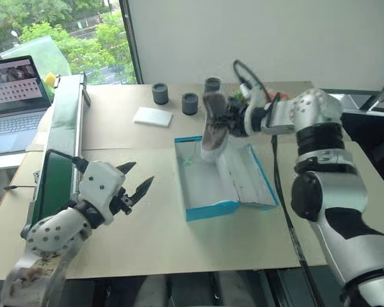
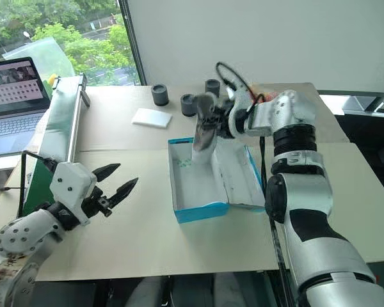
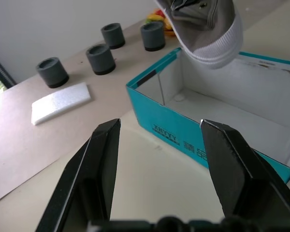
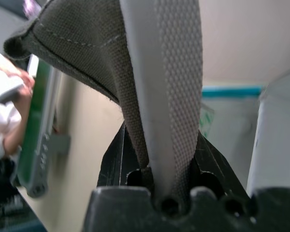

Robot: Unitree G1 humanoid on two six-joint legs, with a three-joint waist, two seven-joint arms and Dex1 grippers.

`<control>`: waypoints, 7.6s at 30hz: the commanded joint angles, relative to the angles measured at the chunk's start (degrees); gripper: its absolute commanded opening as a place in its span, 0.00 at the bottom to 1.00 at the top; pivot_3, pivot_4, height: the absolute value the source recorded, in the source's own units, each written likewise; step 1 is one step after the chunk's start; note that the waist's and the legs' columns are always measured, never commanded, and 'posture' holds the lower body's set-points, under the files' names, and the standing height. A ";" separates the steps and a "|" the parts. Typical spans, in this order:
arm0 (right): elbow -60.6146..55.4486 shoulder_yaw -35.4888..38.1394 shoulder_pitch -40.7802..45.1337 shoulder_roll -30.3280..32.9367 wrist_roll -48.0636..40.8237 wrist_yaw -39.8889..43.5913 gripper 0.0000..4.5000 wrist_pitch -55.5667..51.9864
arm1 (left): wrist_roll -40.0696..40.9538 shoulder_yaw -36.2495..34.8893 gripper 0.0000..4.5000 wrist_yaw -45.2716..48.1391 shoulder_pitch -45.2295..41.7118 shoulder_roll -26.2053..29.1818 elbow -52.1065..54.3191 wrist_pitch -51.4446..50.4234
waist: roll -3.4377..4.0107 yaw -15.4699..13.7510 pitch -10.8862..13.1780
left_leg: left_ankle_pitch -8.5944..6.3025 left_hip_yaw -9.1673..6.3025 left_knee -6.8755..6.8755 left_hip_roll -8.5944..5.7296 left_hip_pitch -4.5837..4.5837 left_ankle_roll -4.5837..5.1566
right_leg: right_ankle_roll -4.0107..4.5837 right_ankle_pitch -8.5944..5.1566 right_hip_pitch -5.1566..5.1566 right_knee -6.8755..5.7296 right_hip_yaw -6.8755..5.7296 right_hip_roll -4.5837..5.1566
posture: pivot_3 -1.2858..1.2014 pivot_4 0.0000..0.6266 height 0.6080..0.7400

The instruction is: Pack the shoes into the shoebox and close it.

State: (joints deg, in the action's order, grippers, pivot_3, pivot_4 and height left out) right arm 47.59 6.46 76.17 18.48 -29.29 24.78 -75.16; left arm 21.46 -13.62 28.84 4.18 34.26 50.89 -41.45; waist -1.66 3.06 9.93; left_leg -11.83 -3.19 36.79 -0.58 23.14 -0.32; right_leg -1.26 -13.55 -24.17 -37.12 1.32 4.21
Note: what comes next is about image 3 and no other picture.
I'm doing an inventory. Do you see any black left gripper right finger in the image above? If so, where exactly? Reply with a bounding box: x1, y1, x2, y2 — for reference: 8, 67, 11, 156
199, 119, 290, 222

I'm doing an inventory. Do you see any dark grey cylindrical cup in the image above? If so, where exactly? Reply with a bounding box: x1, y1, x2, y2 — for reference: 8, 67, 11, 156
85, 44, 116, 76
140, 21, 166, 52
101, 23, 126, 50
36, 57, 70, 89

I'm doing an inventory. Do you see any colourful plastic toy fruit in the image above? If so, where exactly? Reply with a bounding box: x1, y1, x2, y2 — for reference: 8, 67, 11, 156
145, 8, 175, 38

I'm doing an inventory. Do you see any grey canvas shoe white sole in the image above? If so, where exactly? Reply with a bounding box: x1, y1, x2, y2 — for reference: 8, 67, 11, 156
154, 0, 244, 70

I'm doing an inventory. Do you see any white foam sheet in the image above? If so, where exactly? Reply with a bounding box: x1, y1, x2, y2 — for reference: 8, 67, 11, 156
30, 82, 92, 126

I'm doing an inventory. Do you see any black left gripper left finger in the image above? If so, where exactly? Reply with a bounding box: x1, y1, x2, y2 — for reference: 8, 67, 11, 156
35, 118, 122, 232

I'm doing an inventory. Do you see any teal cardboard shoebox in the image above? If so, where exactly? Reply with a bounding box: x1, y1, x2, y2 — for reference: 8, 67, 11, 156
126, 47, 290, 184

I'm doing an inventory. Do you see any black window frame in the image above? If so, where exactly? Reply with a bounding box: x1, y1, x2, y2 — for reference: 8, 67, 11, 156
0, 51, 17, 89

